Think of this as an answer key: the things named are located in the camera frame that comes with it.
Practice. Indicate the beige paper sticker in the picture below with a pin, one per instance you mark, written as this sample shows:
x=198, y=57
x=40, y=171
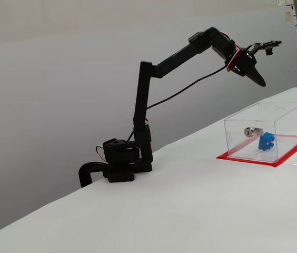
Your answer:
x=287, y=16

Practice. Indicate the black table clamp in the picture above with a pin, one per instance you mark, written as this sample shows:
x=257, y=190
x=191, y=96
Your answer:
x=85, y=171

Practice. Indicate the blue lego brick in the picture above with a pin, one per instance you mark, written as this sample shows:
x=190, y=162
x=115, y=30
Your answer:
x=265, y=141

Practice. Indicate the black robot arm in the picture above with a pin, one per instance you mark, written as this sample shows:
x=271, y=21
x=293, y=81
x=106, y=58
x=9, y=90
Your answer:
x=142, y=92

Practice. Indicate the transparent plastic box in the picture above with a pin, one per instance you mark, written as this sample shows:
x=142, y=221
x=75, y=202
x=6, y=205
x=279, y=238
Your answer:
x=290, y=124

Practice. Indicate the red tape rectangle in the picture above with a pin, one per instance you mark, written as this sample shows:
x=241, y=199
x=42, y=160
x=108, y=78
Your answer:
x=293, y=153

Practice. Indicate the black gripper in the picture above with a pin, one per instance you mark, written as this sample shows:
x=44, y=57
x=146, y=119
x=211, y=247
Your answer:
x=246, y=65

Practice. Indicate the silver lock cylinder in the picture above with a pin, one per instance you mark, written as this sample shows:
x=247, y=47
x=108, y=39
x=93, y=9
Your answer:
x=251, y=131

